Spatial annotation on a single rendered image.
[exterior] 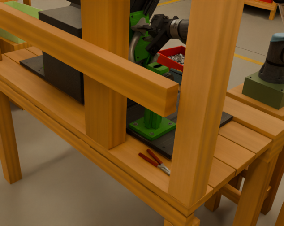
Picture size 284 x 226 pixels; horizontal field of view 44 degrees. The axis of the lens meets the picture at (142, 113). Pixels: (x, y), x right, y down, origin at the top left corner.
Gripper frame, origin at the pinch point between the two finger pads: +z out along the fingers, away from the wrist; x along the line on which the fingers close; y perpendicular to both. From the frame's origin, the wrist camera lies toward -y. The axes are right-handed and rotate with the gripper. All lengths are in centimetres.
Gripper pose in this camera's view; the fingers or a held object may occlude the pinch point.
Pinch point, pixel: (137, 34)
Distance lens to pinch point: 153.5
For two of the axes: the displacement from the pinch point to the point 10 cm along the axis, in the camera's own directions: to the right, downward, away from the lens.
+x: -6.0, -4.2, -6.8
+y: 4.0, -9.0, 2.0
